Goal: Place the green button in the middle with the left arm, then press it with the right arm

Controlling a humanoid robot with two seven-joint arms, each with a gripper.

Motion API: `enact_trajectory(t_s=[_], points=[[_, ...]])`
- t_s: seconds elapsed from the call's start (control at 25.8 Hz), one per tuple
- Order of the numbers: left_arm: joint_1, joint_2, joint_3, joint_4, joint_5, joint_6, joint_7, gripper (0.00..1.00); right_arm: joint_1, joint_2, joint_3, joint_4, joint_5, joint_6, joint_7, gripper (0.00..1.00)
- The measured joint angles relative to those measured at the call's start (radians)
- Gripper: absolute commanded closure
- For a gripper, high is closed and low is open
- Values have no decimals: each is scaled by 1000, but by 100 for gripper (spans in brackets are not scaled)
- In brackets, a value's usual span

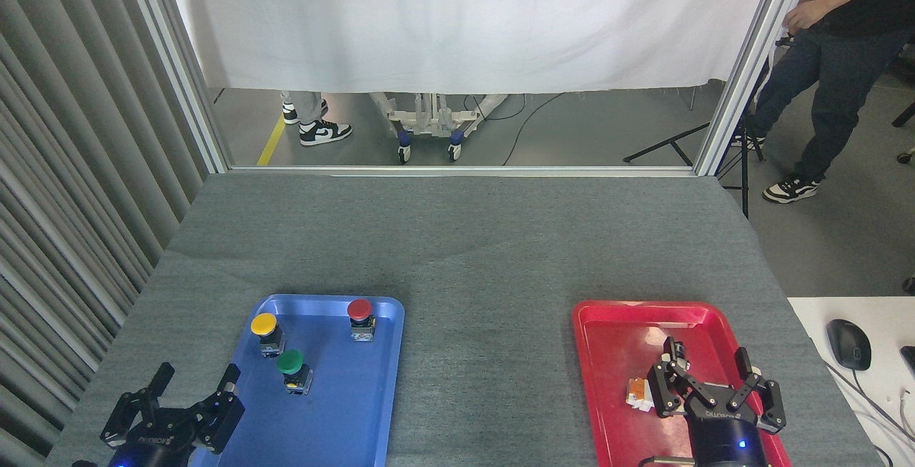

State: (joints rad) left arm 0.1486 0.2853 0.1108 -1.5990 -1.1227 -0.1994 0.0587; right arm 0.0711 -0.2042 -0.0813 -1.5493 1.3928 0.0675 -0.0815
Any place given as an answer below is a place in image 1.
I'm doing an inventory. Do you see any person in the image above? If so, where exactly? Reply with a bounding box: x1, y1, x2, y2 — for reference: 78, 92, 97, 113
731, 0, 915, 205
280, 92, 353, 147

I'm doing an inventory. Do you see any red plastic tray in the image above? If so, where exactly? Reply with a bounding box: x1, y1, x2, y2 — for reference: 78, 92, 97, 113
572, 300, 793, 467

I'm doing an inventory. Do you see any silver frame crossbar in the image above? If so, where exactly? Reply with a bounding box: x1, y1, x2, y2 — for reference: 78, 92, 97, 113
229, 165, 698, 177

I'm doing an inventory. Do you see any white wheeled stand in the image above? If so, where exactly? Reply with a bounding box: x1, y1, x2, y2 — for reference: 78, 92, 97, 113
370, 93, 510, 164

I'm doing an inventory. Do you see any white hanging sheet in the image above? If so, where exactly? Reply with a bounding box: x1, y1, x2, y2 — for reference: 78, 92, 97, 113
159, 0, 787, 94

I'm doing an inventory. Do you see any black tripod stand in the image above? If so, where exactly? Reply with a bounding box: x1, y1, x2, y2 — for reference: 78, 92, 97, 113
622, 113, 766, 219

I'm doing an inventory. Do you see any black computer mouse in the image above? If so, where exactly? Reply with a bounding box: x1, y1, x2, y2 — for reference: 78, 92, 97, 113
826, 319, 873, 372

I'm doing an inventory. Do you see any white desk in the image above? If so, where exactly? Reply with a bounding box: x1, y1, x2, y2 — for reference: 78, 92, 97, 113
786, 297, 915, 467

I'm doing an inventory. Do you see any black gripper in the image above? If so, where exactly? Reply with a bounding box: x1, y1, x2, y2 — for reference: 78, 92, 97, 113
649, 347, 787, 467
100, 363, 245, 467

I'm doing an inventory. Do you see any green push button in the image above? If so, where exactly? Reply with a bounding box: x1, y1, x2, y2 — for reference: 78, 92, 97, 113
277, 350, 314, 396

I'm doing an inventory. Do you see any grey pleated curtain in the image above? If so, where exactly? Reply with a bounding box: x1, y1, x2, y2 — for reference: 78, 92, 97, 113
0, 0, 209, 467

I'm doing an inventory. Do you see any black chair base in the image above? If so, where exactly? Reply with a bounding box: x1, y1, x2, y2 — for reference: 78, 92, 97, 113
891, 101, 915, 164

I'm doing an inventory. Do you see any black floor cable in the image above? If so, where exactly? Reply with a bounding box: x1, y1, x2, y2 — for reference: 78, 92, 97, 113
503, 94, 565, 166

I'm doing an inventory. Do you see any blue plastic tray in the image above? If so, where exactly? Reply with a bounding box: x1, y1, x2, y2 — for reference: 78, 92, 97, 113
192, 294, 405, 467

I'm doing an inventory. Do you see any silver frame post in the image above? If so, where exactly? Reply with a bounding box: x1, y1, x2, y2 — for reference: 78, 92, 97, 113
118, 0, 233, 174
693, 0, 823, 176

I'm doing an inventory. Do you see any white orange switch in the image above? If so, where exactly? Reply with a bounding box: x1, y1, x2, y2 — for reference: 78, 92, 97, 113
626, 378, 655, 412

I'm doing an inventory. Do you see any black knob switch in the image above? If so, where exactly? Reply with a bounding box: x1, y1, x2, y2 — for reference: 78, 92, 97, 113
663, 337, 691, 376

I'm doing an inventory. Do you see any red push button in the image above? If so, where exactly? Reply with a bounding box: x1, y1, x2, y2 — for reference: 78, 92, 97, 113
347, 298, 377, 343

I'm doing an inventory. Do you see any yellow push button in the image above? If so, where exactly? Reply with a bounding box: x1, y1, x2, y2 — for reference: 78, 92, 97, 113
250, 313, 287, 358

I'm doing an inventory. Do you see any person's hand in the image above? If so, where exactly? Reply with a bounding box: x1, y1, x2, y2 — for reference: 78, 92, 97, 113
783, 0, 830, 31

